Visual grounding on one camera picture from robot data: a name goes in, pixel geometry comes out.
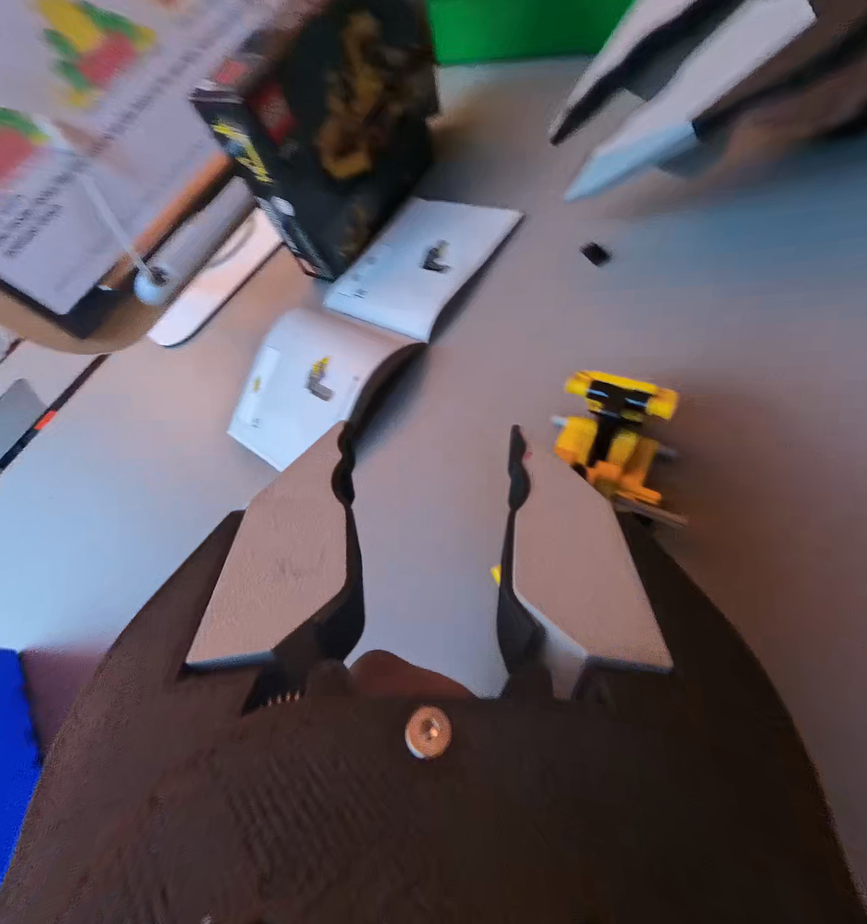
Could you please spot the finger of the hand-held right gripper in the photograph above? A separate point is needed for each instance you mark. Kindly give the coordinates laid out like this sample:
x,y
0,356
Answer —
x,y
693,94
621,58

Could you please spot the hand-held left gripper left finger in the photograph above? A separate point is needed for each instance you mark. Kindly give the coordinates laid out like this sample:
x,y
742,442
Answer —
x,y
281,563

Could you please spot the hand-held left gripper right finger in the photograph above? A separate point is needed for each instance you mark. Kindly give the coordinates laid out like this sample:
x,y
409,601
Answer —
x,y
578,577

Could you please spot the yellow black lego model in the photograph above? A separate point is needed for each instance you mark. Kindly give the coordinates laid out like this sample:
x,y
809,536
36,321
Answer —
x,y
610,447

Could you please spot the white instruction booklet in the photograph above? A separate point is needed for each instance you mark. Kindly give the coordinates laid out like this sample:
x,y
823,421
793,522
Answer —
x,y
419,267

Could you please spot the small black lego pin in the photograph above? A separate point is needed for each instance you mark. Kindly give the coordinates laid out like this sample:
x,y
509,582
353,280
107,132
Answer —
x,y
596,254

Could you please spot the black lego box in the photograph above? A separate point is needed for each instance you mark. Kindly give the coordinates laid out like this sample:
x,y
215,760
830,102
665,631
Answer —
x,y
332,144

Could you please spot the green panel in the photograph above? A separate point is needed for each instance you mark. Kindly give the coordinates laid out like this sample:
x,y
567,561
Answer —
x,y
520,29

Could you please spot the white stand base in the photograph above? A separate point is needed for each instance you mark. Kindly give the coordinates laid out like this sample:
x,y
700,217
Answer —
x,y
209,289

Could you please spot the grey tablet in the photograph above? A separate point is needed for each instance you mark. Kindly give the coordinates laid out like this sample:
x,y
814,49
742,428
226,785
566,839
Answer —
x,y
3,426

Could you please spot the clipboard with instruction sheet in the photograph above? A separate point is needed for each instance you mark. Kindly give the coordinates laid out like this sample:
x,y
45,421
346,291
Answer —
x,y
115,180

